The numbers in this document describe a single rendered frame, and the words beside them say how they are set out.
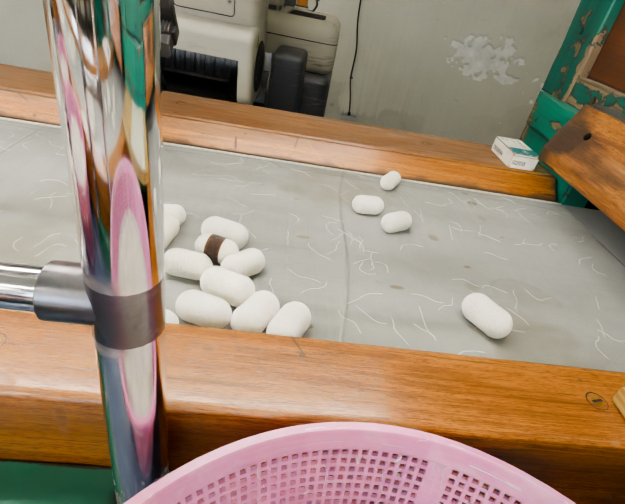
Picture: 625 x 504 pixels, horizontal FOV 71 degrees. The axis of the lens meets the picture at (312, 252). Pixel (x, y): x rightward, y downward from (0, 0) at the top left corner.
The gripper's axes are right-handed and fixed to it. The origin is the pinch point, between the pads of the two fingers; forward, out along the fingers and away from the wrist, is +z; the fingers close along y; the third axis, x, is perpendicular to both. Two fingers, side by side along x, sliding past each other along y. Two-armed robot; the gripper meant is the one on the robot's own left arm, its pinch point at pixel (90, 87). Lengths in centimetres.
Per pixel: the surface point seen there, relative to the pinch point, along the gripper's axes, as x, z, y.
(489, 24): 125, -145, 106
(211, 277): -4.9, 15.1, 12.5
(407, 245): 3.3, 8.4, 28.4
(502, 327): -5.5, 16.1, 32.3
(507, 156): 13.0, -8.4, 44.4
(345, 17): 136, -144, 40
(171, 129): 12.9, -4.5, 3.6
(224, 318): -6.5, 17.8, 13.8
